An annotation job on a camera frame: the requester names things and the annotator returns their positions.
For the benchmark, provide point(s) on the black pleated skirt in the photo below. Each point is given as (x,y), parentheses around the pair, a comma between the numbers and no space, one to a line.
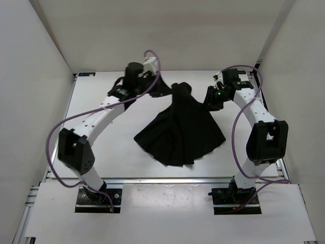
(183,132)

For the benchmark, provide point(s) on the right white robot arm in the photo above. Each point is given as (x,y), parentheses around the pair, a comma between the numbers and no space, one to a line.
(243,179)

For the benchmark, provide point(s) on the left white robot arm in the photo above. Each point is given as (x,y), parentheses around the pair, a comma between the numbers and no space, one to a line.
(75,145)

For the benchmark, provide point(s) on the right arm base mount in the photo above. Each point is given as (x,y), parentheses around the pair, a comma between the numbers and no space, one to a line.
(235,201)

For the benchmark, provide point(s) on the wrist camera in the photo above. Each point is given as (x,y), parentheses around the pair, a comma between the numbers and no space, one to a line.
(231,78)
(150,65)

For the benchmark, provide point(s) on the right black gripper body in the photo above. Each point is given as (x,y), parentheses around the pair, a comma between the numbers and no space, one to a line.
(219,96)

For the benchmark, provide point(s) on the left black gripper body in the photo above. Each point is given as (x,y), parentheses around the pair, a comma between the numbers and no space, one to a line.
(139,87)

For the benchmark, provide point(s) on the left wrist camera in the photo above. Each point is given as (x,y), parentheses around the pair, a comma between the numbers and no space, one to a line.
(150,65)

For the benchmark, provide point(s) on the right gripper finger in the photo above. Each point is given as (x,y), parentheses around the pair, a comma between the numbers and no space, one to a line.
(216,107)
(207,103)

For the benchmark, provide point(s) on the left blue corner label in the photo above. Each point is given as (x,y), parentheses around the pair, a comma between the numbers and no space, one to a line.
(86,74)

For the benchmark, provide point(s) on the left aluminium frame rail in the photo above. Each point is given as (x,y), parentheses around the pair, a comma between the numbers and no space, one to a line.
(19,237)

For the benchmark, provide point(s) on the front aluminium rail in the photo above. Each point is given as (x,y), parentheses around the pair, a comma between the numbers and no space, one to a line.
(170,180)

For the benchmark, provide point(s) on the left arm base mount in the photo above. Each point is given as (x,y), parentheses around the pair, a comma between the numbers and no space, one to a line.
(93,202)

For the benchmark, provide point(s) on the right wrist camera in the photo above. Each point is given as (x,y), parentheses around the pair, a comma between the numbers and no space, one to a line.
(231,78)

